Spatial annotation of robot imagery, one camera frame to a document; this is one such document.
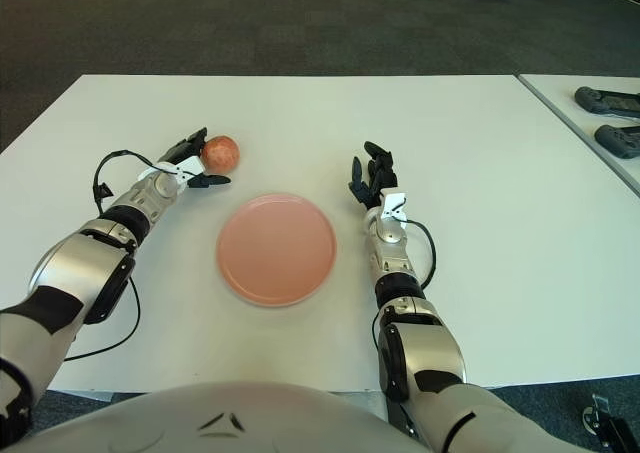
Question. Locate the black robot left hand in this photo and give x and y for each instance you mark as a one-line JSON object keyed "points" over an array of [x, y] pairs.
{"points": [[182, 148]]}

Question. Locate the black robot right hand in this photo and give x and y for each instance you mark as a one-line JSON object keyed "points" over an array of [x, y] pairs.
{"points": [[375, 178]]}

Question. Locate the red apple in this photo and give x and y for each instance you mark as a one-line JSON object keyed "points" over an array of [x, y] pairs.
{"points": [[222, 154]]}

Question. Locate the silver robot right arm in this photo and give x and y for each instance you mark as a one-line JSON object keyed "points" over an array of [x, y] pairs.
{"points": [[425, 353]]}

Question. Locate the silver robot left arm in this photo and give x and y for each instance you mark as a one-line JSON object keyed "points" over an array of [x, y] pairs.
{"points": [[90, 268]]}

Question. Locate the pink round plate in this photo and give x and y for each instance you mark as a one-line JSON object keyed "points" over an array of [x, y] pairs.
{"points": [[276, 250]]}

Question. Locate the white side table with controllers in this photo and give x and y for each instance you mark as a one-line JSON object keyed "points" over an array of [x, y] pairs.
{"points": [[575, 118]]}

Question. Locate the dark grey game controller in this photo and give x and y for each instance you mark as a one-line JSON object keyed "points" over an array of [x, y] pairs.
{"points": [[605, 101], [620, 142]]}

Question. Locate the grey robot torso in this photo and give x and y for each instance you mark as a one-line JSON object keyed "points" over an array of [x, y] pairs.
{"points": [[225, 418]]}

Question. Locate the black wheeled stand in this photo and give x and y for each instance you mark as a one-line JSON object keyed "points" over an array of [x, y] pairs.
{"points": [[607, 425]]}

